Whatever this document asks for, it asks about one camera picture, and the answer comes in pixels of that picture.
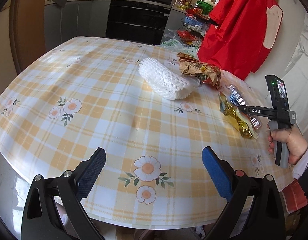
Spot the grey kitchen cabinet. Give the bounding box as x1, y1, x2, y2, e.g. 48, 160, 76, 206
44, 0, 111, 51

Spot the white wall covering sheet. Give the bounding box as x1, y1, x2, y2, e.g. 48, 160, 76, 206
245, 0, 308, 141

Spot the brown wooden door frame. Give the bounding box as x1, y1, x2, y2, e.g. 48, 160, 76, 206
9, 0, 46, 74

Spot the red hanging apron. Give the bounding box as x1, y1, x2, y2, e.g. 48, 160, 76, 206
198, 0, 283, 80

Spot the gold foil wrapper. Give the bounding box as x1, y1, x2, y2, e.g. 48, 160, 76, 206
218, 92, 257, 139

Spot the yellow plaid tablecloth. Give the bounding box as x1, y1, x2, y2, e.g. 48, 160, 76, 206
0, 37, 292, 229

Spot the wire storage rack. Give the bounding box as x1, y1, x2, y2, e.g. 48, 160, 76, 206
176, 1, 213, 48

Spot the white green bag on floor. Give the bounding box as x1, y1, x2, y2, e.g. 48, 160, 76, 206
158, 38, 198, 58

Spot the black built-in oven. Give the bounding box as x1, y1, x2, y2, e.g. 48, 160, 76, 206
106, 0, 173, 45

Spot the white foam net sleeve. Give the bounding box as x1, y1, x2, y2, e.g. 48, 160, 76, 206
138, 57, 193, 101

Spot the person's right hand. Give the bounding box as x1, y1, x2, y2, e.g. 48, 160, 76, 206
268, 126, 308, 165

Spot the crumpled brown paper wrapper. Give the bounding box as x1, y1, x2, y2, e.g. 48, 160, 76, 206
177, 52, 221, 89

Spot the silver blue blister wrapper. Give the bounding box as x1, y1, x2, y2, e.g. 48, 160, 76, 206
226, 84, 262, 132

